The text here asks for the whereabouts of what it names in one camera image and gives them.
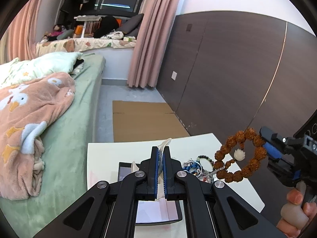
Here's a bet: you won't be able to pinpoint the blue cord silver pendant necklace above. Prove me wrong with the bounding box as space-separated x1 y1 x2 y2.
182 158 204 178

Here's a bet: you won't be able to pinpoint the white tissue paper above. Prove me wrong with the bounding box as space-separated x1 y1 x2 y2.
130 137 173 201

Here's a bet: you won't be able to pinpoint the dark green bead bracelet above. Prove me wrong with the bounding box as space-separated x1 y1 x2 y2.
197 155 215 172

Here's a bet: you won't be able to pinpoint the brown rudraksha bead bracelet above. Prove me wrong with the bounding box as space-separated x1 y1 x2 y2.
213 127 268 183

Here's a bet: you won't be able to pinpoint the black jewelry box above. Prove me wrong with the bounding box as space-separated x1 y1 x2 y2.
117 162 183 226

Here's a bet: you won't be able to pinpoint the person's right hand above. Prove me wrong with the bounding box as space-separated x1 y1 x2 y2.
277 182 316 237

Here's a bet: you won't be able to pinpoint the flat brown cardboard sheet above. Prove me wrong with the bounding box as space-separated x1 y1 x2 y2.
112 101 189 142

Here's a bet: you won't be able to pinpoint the green bed mattress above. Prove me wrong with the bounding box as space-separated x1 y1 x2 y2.
1 54 106 237

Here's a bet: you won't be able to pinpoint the dark brown wardrobe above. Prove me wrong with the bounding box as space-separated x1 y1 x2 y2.
157 10 317 219

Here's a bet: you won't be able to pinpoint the dark grey pillow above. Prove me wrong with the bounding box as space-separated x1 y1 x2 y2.
116 13 144 38

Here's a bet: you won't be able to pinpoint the pink duck pattern blanket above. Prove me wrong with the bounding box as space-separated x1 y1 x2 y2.
1 72 75 200

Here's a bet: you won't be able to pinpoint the window seat floral cushion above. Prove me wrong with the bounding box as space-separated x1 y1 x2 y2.
35 37 137 57

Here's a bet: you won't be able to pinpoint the small white folding table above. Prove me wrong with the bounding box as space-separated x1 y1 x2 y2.
74 15 102 38

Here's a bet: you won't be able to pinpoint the plush doll toys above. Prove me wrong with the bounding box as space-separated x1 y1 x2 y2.
41 25 74 42

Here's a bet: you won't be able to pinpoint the light green floral quilt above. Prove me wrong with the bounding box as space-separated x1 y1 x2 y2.
0 52 83 88

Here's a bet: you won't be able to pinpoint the pink curtain right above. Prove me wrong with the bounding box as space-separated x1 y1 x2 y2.
127 0 180 88

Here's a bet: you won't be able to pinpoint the pink curtain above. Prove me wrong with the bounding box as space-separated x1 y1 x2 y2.
3 0 42 62
127 0 180 88

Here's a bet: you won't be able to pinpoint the pink curtain left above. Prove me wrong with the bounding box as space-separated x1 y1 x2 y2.
3 0 42 62

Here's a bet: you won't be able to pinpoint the white wall socket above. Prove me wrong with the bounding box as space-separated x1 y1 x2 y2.
171 71 177 81

